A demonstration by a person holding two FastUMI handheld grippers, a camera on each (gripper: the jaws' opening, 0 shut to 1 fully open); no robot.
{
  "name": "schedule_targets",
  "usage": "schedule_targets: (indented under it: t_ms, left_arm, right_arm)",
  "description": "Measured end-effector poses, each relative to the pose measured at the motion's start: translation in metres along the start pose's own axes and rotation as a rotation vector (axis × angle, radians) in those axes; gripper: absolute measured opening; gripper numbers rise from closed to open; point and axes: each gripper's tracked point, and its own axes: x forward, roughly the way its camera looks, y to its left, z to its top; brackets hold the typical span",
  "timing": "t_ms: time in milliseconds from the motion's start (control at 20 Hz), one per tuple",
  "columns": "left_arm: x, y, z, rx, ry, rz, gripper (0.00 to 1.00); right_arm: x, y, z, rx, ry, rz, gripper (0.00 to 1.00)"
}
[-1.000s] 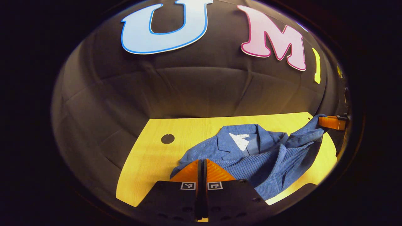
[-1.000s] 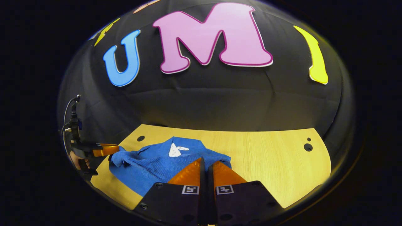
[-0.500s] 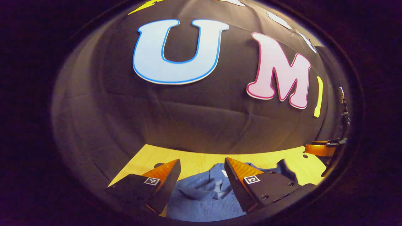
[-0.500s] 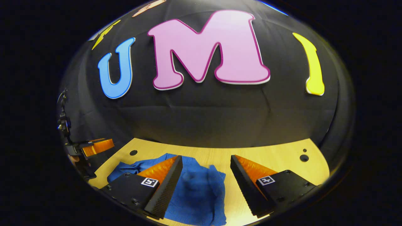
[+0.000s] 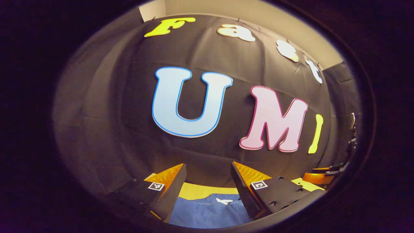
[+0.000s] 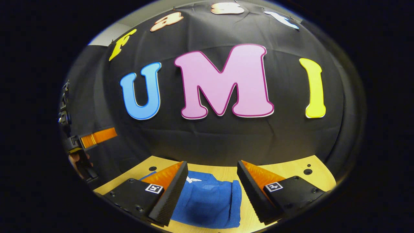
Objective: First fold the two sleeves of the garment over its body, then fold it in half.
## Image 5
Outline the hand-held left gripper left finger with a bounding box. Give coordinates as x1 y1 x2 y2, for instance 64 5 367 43
107 163 187 224

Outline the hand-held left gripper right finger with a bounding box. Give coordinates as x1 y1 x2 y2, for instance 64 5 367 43
231 161 325 220

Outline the blue button shirt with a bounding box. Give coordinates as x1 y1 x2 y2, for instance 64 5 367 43
168 193 254 228

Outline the black backdrop cloth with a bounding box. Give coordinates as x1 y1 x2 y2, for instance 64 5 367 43
53 13 361 198

